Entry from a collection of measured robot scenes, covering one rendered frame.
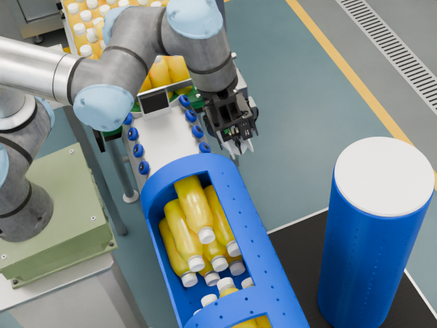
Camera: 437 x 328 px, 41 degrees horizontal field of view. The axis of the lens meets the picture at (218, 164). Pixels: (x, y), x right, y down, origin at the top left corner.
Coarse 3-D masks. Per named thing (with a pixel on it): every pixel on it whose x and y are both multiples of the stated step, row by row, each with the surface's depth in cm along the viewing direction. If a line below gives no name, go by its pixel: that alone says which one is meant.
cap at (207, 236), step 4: (204, 232) 144; (208, 232) 144; (212, 232) 144; (200, 236) 144; (204, 236) 143; (208, 236) 143; (212, 236) 144; (200, 240) 144; (204, 240) 144; (208, 240) 145; (212, 240) 145
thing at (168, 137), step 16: (176, 112) 202; (144, 128) 198; (160, 128) 198; (176, 128) 197; (128, 144) 201; (144, 144) 194; (160, 144) 193; (176, 144) 193; (192, 144) 192; (208, 144) 200; (144, 160) 190; (160, 160) 189
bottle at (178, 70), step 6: (168, 60) 199; (174, 60) 197; (180, 60) 197; (168, 66) 201; (174, 66) 199; (180, 66) 199; (186, 66) 200; (174, 72) 201; (180, 72) 200; (186, 72) 202; (174, 78) 203; (180, 78) 203; (186, 78) 204; (174, 90) 209; (180, 90) 208; (186, 90) 208
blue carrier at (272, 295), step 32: (192, 160) 150; (224, 160) 154; (160, 192) 149; (224, 192) 145; (256, 224) 143; (160, 256) 149; (256, 256) 134; (192, 288) 155; (256, 288) 128; (288, 288) 134; (192, 320) 129; (224, 320) 124; (288, 320) 125
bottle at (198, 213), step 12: (180, 180) 152; (192, 180) 152; (180, 192) 151; (192, 192) 149; (204, 192) 153; (192, 204) 147; (204, 204) 147; (192, 216) 146; (204, 216) 145; (192, 228) 146; (204, 228) 144
